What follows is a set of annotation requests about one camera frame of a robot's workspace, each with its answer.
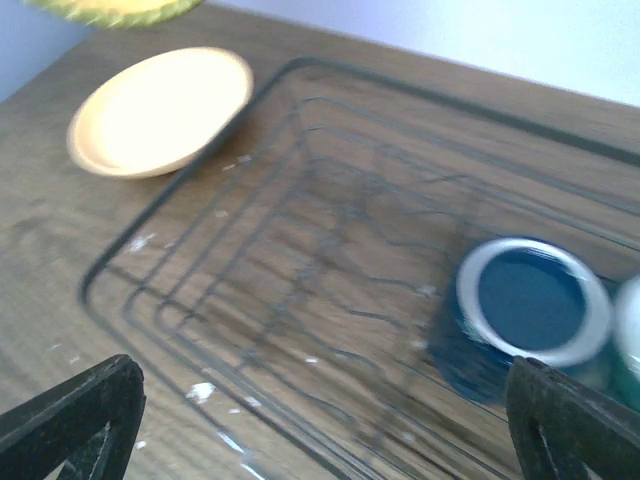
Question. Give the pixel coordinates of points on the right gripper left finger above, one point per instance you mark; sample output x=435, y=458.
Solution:
x=86, y=425

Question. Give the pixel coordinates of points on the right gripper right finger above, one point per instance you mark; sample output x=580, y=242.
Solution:
x=562, y=429

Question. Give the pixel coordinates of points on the teal and white bowl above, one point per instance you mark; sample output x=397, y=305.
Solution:
x=625, y=344

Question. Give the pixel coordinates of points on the dark blue enamel mug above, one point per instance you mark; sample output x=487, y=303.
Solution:
x=520, y=297

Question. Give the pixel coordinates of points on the black wire dish rack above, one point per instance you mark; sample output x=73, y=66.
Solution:
x=283, y=293

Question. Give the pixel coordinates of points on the plain cream orange plate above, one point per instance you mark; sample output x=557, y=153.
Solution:
x=157, y=115

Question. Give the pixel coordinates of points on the yellow woven bamboo plate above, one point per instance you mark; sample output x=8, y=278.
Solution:
x=117, y=14

